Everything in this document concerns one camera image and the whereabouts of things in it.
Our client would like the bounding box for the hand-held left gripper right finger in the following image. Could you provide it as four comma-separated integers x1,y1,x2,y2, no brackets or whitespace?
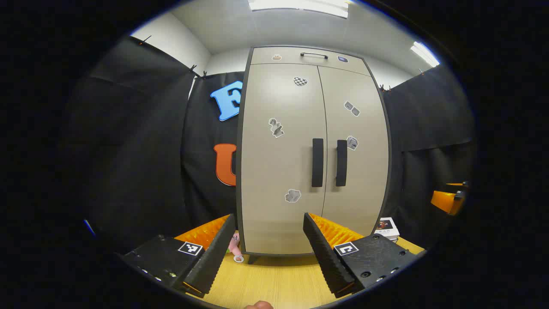
303,212,419,299

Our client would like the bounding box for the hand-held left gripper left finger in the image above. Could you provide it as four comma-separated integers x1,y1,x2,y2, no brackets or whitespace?
116,213,236,300

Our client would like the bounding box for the white picture-cover book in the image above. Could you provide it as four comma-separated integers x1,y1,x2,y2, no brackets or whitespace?
374,218,400,239

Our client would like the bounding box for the pink green toy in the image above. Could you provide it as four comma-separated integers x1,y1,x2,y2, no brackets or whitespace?
229,234,245,263

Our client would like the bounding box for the large ceiling light panel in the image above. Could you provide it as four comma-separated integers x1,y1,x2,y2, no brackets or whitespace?
248,0,349,18

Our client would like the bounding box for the small ceiling light panel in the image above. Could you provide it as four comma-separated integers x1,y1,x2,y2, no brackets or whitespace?
410,42,440,67

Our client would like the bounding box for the beige cabinet drawer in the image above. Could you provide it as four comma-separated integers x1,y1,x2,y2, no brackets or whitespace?
250,47,371,77

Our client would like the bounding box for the beige cabinet door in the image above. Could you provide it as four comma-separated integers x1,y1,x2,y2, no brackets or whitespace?
318,66,389,237
241,64,327,254

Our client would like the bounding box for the black backdrop cloth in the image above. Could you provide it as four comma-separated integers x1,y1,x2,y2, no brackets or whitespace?
64,36,474,254

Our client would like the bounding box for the beige double-door shoe cabinet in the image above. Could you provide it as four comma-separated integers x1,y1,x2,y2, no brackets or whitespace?
235,45,393,264

